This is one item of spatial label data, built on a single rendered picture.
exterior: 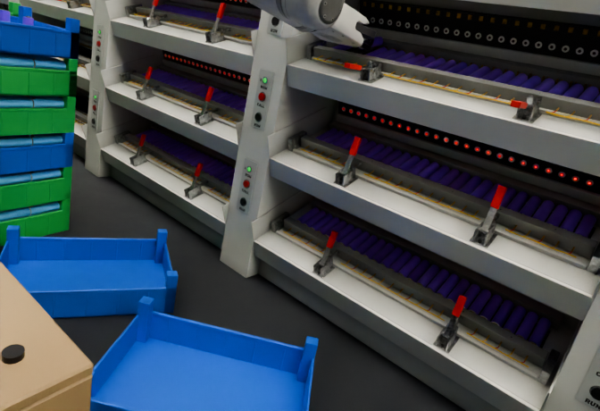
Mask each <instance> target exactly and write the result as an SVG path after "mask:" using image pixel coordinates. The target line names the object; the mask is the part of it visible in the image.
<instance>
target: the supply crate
mask: <svg viewBox="0 0 600 411"><path fill-rule="evenodd" d="M23 16H24V17H26V16H29V17H31V18H32V8H30V7H27V6H21V5H19V17H16V16H11V15H10V22H9V21H0V52H3V53H12V54H22V55H40V56H50V57H59V58H69V59H79V24H80V20H77V19H72V18H66V24H65V29H64V28H60V27H56V26H54V25H50V24H46V23H43V22H40V21H34V26H32V25H27V24H22V18H23Z"/></svg>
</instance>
